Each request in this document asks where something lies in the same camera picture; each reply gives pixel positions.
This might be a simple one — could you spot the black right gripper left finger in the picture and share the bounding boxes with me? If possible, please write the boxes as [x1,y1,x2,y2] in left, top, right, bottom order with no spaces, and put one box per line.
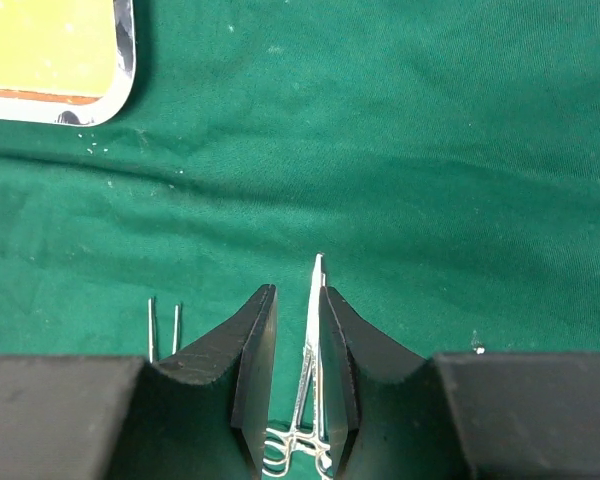
[105,284,277,479]

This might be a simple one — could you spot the steel tweezers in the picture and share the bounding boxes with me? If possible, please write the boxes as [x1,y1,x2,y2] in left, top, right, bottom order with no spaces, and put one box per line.
[147,296,183,363]

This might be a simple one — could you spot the steel tray with brown liner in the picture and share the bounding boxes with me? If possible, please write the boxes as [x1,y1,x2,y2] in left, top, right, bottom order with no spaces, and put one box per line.
[0,0,137,127]

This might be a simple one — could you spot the steel hemostat forceps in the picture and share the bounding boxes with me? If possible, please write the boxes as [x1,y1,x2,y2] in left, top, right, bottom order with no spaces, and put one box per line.
[262,253,332,479]

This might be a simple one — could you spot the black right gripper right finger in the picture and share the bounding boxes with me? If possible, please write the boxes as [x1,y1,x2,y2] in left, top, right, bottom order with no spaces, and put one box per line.
[319,287,470,479]

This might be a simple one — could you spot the dark green surgical cloth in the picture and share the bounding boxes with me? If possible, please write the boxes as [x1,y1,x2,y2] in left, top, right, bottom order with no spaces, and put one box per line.
[0,1,600,418]

